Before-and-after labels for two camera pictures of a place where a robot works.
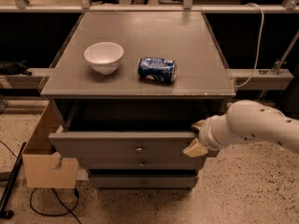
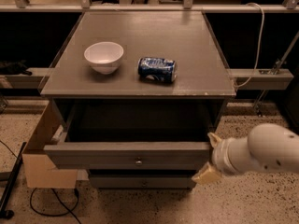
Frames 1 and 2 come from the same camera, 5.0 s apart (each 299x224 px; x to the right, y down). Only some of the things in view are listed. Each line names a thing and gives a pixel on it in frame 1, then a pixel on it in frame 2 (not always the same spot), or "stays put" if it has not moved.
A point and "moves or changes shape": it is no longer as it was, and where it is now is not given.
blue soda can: x=158 y=69 stays put
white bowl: x=104 y=57 stays put
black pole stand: x=6 y=214 stays put
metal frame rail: x=242 y=78 stays put
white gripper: x=206 y=135 -> x=220 y=154
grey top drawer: x=121 y=147 moves or changes shape
